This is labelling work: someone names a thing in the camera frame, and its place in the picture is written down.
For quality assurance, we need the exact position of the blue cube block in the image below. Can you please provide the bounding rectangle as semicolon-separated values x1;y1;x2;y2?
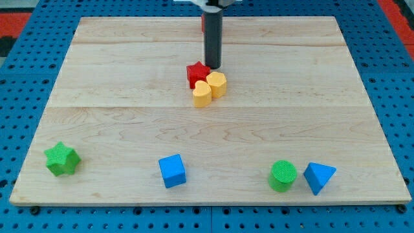
158;154;186;188

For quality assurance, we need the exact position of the green star block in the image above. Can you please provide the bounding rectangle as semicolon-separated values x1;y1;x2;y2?
44;141;82;177

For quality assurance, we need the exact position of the red star block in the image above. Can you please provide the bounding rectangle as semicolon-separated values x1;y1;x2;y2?
186;61;210;89

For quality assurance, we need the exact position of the yellow hexagon block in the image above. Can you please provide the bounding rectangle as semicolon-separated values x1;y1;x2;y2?
206;72;227;98

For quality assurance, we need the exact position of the red circle block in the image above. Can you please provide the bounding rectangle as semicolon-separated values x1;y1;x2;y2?
201;13;205;33

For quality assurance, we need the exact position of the yellow heart block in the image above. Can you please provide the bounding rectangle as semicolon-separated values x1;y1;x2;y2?
192;80;212;108

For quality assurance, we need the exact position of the green cylinder block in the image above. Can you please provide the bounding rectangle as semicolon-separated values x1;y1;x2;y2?
268;160;297;192

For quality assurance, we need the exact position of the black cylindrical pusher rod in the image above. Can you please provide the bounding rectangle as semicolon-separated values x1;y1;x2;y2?
202;10;223;69

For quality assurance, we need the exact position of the wooden board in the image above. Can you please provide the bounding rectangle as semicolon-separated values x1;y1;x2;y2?
10;16;411;206

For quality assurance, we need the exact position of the blue triangle block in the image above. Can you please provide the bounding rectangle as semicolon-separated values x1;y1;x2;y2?
303;162;336;195

